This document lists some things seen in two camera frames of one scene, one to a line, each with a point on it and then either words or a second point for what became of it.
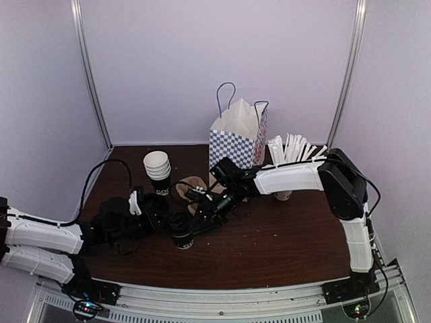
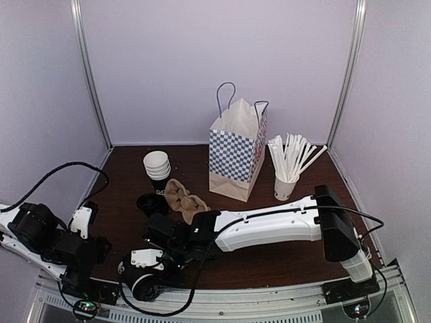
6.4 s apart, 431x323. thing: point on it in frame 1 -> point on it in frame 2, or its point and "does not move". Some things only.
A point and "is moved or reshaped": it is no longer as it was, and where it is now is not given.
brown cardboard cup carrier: (188, 184) -> (180, 200)
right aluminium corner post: (361, 6) does not move
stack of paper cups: (157, 165) does not move
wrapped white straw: (276, 148) does not move
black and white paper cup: (183, 241) is moved or reshaped
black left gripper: (151, 219) -> (98, 242)
